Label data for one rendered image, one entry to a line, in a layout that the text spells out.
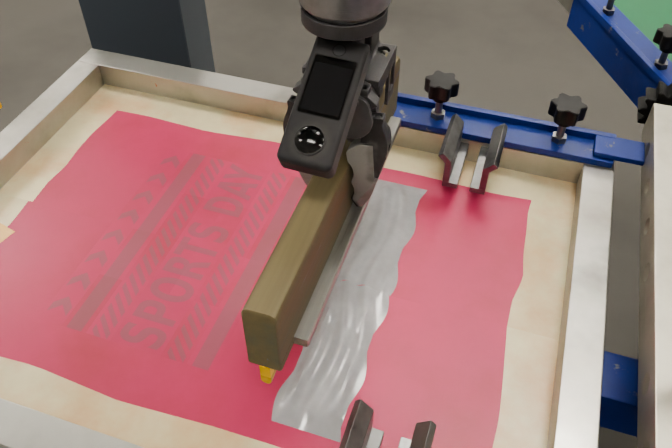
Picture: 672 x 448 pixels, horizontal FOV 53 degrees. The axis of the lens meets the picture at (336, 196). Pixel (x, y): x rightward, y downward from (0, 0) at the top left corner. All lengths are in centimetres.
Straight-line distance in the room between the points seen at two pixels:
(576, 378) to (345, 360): 23
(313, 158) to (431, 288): 30
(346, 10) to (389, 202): 38
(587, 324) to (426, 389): 18
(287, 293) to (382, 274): 26
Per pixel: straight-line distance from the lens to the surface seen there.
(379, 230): 82
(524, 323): 77
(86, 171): 96
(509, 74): 286
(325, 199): 60
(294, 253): 56
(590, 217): 85
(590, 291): 77
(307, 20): 56
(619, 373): 81
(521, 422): 71
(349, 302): 75
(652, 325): 71
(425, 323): 75
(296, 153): 53
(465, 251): 82
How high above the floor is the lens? 157
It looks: 45 degrees down
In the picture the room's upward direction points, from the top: straight up
